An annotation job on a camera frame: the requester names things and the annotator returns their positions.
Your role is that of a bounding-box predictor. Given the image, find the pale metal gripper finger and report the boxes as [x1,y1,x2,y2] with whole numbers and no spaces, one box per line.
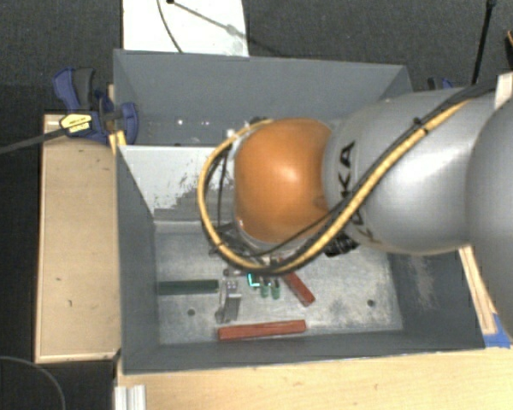
[225,280,244,323]
[215,280,228,325]

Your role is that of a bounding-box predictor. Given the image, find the red-brown flat block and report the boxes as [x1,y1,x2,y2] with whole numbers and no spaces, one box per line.
[217,319,308,342]
[281,272,317,308]

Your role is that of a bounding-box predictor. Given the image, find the dark green flat block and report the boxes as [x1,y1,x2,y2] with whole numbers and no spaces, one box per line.
[156,278,221,296]

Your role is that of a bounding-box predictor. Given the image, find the grey metal bin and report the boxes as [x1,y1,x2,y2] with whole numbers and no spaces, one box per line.
[112,49,486,376]

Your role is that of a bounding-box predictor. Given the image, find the pale wood flat board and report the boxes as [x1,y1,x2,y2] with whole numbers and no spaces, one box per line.
[34,113,123,365]

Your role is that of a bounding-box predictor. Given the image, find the black cylinder on white bracket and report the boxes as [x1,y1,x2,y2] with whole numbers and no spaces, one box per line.
[323,232,361,259]

